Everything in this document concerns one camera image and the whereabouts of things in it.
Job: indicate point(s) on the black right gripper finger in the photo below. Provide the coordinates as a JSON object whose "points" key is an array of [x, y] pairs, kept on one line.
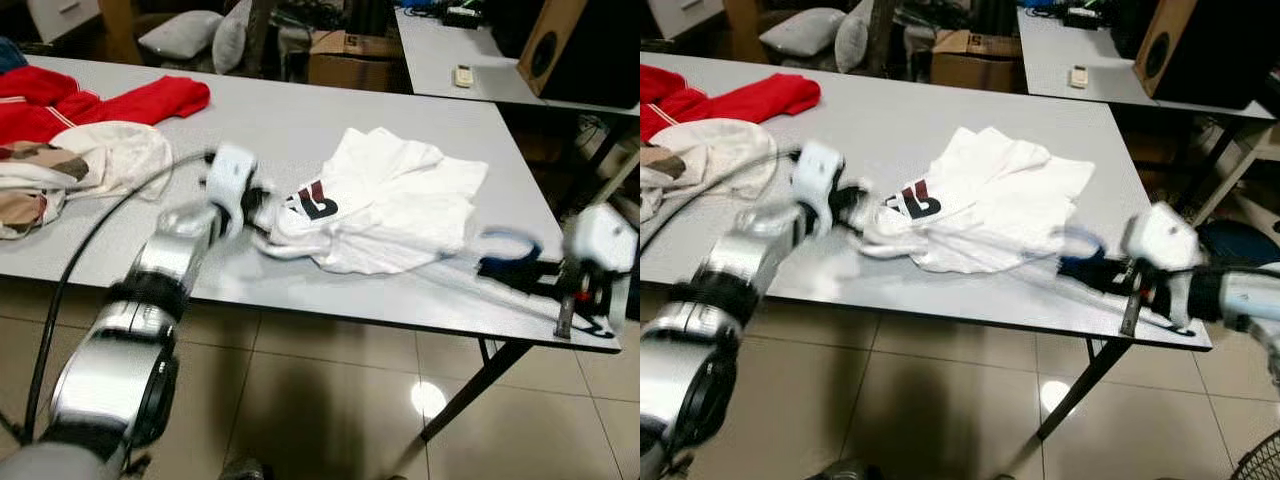
{"points": [[525, 283], [520, 265], [1095, 265], [1100, 283]]}

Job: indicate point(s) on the white t-shirt with dark print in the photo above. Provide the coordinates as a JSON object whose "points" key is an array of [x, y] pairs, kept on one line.
{"points": [[400, 200], [1010, 195]]}

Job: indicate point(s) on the cream white garment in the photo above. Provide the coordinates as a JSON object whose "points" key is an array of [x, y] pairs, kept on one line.
{"points": [[725, 150], [125, 150]]}

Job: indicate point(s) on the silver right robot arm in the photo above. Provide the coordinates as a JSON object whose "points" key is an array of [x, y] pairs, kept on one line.
{"points": [[1245, 295]]}

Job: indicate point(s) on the black metal table leg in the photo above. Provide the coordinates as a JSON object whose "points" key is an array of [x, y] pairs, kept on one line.
{"points": [[480, 385], [1090, 385]]}

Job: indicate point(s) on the red jacket with white stripes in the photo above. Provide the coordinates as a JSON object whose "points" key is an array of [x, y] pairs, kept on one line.
{"points": [[140, 100], [760, 100]]}

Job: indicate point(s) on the brown cardboard box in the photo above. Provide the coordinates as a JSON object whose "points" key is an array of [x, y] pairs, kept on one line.
{"points": [[350, 65], [975, 65]]}

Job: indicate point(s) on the narrow grey pillow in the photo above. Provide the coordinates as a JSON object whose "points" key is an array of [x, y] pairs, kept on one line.
{"points": [[852, 38], [230, 40]]}

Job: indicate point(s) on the wide grey pillow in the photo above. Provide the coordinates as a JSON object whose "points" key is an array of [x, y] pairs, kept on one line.
{"points": [[180, 35], [800, 30]]}

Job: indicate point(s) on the small white remote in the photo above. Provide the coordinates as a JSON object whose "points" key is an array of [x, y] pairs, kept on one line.
{"points": [[1078, 76], [464, 76]]}

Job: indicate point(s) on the grey side table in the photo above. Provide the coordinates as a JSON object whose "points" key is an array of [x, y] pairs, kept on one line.
{"points": [[430, 60], [1050, 60]]}

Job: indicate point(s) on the wooden black loudspeaker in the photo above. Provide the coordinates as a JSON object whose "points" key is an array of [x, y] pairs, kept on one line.
{"points": [[1220, 50], [590, 50]]}

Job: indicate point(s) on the small black device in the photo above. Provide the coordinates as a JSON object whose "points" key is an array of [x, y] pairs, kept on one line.
{"points": [[1082, 17], [462, 17]]}

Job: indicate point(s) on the grey robot foot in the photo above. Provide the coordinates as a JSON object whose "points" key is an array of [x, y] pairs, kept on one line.
{"points": [[848, 470], [243, 470]]}

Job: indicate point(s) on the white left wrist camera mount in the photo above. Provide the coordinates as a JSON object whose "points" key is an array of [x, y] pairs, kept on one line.
{"points": [[232, 175], [815, 175]]}

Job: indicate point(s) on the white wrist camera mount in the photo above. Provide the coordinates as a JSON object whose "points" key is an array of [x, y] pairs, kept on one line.
{"points": [[600, 235], [815, 175], [1160, 235], [232, 175]]}

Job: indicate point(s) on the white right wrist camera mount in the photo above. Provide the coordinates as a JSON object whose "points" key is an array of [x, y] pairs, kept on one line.
{"points": [[1160, 235], [600, 235]]}

